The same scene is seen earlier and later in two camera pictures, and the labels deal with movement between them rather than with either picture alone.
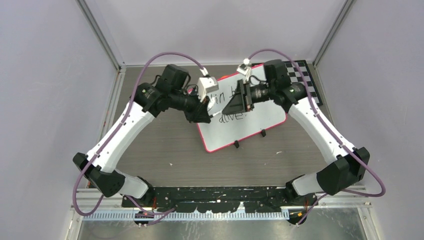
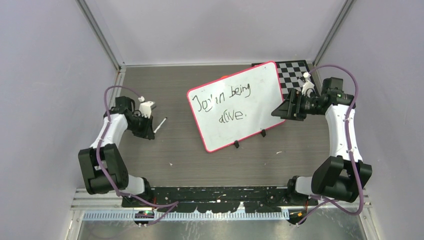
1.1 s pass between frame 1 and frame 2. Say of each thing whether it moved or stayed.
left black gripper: moved
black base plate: stayed
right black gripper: moved
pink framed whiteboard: stayed
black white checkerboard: stayed
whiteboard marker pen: moved
